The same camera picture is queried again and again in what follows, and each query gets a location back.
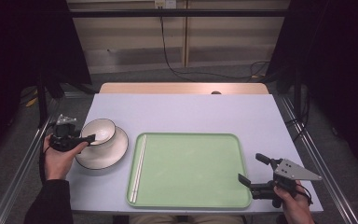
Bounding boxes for black curtain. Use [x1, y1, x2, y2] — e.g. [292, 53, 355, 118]
[0, 0, 93, 164]
[265, 0, 358, 171]

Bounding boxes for wooden wall strip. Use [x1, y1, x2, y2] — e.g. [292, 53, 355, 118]
[181, 0, 190, 68]

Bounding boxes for black metal stand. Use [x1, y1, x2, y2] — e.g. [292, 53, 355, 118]
[36, 70, 49, 127]

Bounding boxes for aluminium rail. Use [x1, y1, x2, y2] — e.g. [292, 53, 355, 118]
[275, 94, 358, 224]
[0, 98, 62, 224]

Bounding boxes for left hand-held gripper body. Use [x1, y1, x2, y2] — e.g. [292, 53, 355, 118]
[48, 113, 85, 153]

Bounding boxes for green plastic tray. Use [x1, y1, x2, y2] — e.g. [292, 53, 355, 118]
[125, 132, 254, 210]

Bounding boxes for white bowl with dark rim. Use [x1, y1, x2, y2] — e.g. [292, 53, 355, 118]
[80, 118, 117, 147]

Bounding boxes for black horizontal frame bar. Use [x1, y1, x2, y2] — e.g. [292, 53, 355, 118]
[69, 8, 289, 19]

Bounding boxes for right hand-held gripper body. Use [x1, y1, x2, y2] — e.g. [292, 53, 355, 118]
[249, 157, 324, 209]

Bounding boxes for person's right hand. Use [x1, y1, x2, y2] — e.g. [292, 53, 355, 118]
[272, 181, 316, 224]

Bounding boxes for white chopstick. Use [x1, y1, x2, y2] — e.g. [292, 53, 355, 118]
[129, 133, 145, 203]
[131, 133, 148, 203]

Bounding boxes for white plate with dark rim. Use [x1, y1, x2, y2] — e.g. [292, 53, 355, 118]
[75, 125, 130, 171]

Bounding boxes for person's left hand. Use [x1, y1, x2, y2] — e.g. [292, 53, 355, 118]
[42, 135, 90, 181]

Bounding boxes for white wall socket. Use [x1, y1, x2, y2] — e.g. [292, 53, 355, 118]
[154, 0, 178, 9]

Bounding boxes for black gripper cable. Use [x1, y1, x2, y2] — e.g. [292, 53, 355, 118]
[38, 133, 51, 184]
[294, 182, 314, 207]

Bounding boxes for black power cable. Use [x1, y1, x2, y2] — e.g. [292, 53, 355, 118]
[159, 7, 264, 80]

